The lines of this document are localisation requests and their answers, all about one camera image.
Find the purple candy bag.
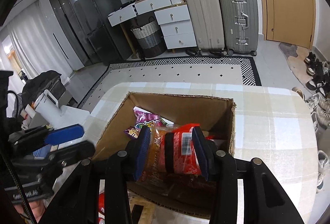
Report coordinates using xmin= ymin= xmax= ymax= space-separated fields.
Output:
xmin=124 ymin=106 xmax=174 ymax=139

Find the red snack bar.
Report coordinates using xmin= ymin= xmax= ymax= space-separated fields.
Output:
xmin=158 ymin=123 xmax=217 ymax=179

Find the white noodle snack bag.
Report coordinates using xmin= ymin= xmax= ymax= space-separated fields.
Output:
xmin=139 ymin=123 xmax=201 ymax=188

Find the person's left hand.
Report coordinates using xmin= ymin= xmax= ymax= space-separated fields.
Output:
xmin=14 ymin=199 xmax=49 ymax=223

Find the white kettle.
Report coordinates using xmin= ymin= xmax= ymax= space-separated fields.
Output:
xmin=34 ymin=89 xmax=63 ymax=127

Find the black clothing pile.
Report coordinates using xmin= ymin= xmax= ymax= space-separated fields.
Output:
xmin=22 ymin=70 xmax=66 ymax=108

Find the white high-top sneaker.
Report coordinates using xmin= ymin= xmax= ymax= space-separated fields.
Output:
xmin=317 ymin=150 xmax=329 ymax=193

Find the white curtain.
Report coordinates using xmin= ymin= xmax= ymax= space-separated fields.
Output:
xmin=1 ymin=1 xmax=73 ymax=85

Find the SF cardboard box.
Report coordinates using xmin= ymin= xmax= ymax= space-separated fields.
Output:
xmin=93 ymin=92 xmax=236 ymax=218

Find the woven laundry basket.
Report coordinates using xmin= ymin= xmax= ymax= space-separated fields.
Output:
xmin=131 ymin=17 xmax=167 ymax=58

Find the black refrigerator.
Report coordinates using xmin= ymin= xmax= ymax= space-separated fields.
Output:
xmin=69 ymin=0 xmax=133 ymax=66

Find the patterned floor rug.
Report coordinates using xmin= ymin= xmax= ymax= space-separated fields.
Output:
xmin=78 ymin=56 xmax=261 ymax=111

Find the dark tall cabinet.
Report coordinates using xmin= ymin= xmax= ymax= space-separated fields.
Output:
xmin=49 ymin=0 xmax=101 ymax=70

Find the door mat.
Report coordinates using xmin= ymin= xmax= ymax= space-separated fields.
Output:
xmin=279 ymin=42 xmax=313 ymax=87

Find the white drawer desk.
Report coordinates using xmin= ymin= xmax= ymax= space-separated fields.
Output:
xmin=108 ymin=0 xmax=197 ymax=50

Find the beige suitcase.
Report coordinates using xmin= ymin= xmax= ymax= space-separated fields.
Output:
xmin=186 ymin=0 xmax=225 ymax=51

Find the silver aluminium suitcase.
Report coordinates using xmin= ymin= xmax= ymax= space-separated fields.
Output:
xmin=219 ymin=0 xmax=258 ymax=56

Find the wooden door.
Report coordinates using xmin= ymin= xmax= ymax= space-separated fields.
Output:
xmin=262 ymin=0 xmax=316 ymax=49

